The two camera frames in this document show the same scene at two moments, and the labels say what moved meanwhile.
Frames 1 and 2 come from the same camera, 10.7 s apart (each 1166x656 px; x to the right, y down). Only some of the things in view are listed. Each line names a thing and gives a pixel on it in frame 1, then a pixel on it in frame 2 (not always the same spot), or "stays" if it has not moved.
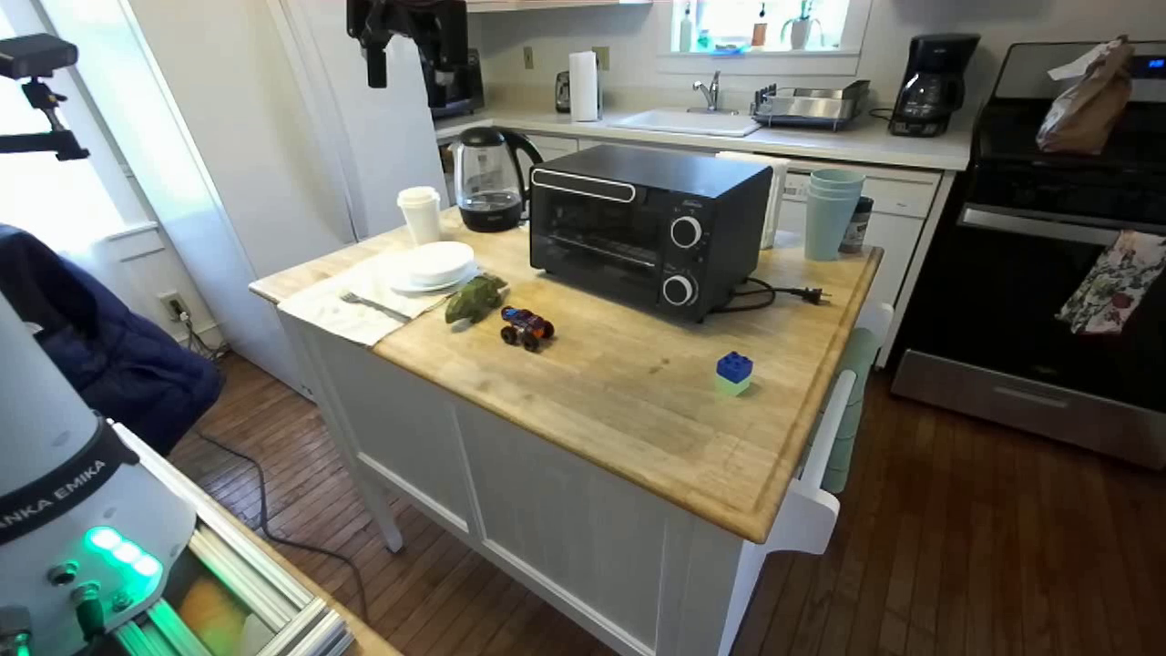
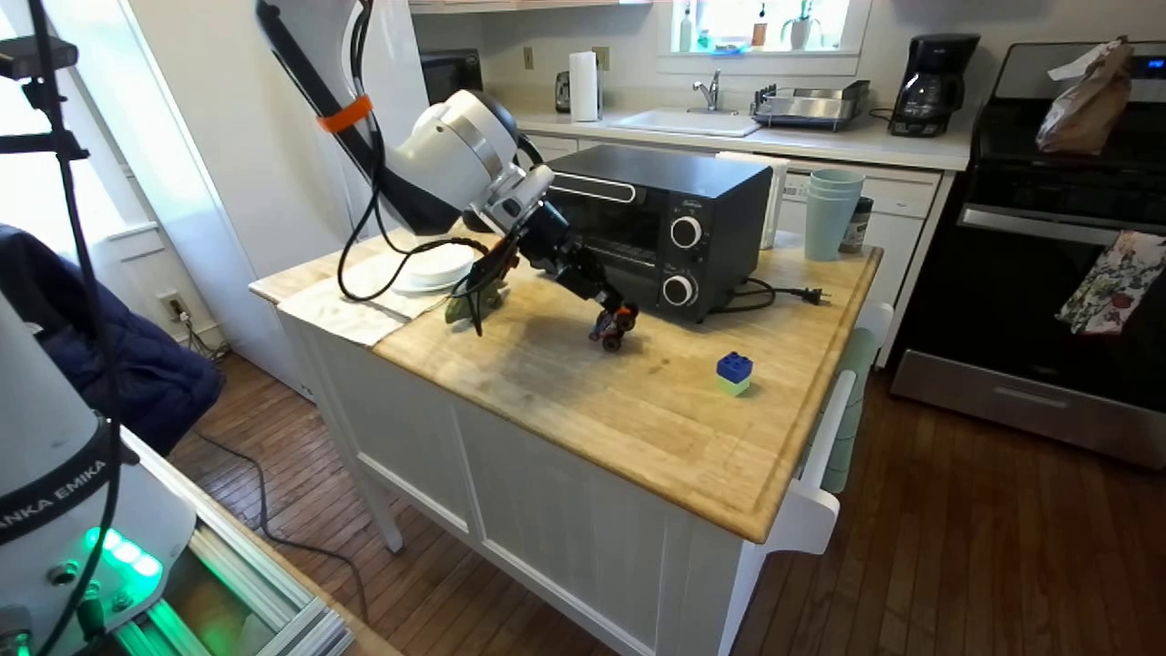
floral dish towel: [1116, 286] stays
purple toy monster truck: [522, 330] to [626, 318]
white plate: [422, 266] stays
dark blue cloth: [128, 370] stays
